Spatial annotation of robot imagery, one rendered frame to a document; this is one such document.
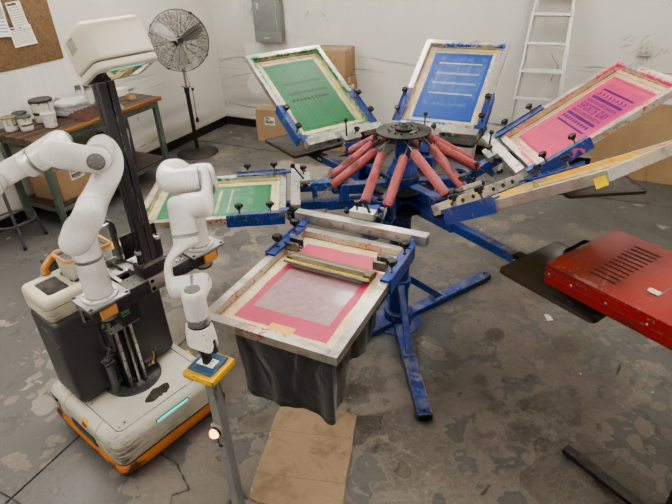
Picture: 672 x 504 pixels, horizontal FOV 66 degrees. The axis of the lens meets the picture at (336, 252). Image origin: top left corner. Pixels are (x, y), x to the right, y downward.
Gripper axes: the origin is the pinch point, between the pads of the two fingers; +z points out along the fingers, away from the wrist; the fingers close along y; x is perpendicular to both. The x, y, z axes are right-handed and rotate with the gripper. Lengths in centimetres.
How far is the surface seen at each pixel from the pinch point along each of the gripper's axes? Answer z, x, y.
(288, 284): 3, 53, 1
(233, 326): -0.4, 17.3, -1.2
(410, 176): -8, 157, 19
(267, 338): 0.3, 17.3, 13.6
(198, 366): 2.0, -3.0, -1.5
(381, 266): -2, 74, 35
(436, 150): -25, 156, 32
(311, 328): 3.1, 31.5, 23.7
